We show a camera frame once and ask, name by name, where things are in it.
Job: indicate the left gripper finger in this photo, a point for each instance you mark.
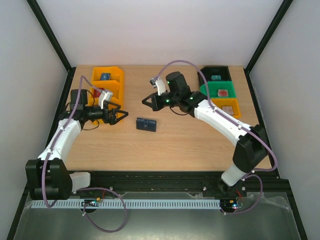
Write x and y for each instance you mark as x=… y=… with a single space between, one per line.
x=118 y=116
x=112 y=107

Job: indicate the yellow bin middle left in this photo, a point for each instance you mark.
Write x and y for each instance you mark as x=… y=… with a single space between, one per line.
x=112 y=85

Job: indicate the black bin right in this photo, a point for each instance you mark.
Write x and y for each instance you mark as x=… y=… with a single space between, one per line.
x=223 y=71

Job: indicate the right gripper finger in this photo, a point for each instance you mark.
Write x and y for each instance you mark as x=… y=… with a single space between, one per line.
x=149 y=101
x=154 y=95

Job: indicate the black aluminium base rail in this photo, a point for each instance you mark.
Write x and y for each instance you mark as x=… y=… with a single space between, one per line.
x=183 y=181

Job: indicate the yellow bin far left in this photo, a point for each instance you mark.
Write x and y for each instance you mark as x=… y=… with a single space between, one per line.
x=100 y=73

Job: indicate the slotted grey cable duct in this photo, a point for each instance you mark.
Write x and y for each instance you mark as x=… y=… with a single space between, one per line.
x=125 y=203

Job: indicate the pale card in yellow bin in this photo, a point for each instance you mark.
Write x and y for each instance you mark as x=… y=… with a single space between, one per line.
x=228 y=110

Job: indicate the teal card in black bin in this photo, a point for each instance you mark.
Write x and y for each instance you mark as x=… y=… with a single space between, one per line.
x=216 y=78

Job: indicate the green bin right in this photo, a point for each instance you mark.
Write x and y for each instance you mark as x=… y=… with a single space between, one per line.
x=213 y=87

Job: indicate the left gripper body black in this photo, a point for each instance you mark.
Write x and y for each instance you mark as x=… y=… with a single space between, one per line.
x=106 y=118

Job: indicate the black frame post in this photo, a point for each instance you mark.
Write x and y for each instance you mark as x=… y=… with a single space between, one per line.
x=276 y=20
x=42 y=20

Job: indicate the red card in yellow bin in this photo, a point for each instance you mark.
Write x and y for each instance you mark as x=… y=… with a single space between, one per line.
x=96 y=94

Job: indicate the blue leather card holder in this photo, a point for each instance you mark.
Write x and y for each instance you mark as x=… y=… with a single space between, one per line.
x=145 y=124

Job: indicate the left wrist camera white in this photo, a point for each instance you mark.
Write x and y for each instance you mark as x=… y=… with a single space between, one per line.
x=105 y=95

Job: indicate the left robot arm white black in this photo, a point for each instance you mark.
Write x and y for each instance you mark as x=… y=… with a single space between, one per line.
x=47 y=176

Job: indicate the blue card in yellow bin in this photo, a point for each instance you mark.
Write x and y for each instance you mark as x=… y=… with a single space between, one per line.
x=105 y=76

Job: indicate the right black frame post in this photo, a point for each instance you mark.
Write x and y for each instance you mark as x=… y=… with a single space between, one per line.
x=276 y=20

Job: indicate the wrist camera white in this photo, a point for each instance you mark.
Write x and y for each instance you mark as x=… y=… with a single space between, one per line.
x=105 y=95
x=159 y=84

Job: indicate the yellow bin right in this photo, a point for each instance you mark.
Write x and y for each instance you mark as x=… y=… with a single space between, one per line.
x=228 y=105

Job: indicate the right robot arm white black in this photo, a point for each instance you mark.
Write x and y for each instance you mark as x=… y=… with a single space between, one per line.
x=249 y=141

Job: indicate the yellow bin near left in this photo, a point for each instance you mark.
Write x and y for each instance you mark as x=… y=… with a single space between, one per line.
x=93 y=112

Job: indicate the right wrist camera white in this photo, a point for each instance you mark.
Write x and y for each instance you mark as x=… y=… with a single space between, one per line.
x=159 y=84

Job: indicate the left black frame post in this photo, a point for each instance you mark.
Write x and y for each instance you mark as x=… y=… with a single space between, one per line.
x=42 y=20

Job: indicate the yellow bin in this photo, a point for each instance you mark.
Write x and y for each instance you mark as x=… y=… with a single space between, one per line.
x=112 y=85
x=93 y=112
x=228 y=105
x=100 y=73

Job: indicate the red card in green bin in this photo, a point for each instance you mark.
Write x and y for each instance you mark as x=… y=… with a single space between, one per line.
x=223 y=93

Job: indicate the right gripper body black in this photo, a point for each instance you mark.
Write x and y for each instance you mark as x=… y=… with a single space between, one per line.
x=155 y=102

